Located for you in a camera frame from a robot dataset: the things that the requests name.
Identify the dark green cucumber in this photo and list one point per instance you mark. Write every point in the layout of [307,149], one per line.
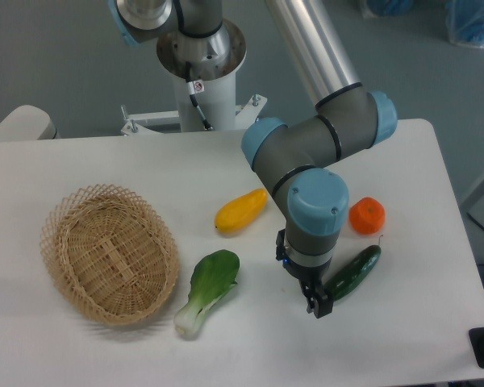
[348,278]

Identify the white chair back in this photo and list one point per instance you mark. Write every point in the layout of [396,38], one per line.
[27,123]

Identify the yellow mango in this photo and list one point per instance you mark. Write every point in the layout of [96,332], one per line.
[240,212]

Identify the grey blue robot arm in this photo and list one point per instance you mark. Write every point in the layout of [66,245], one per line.
[292,162]

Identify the green bok choy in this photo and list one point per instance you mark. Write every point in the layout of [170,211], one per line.
[214,276]

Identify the orange tangerine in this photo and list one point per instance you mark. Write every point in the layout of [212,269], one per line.
[367,217]

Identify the woven bamboo basket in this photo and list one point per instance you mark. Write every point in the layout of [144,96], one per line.
[110,254]

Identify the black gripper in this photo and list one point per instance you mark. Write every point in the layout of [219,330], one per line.
[309,270]

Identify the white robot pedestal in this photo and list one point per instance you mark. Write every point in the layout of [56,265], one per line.
[203,72]

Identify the blue plastic bag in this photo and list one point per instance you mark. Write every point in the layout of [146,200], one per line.
[465,23]

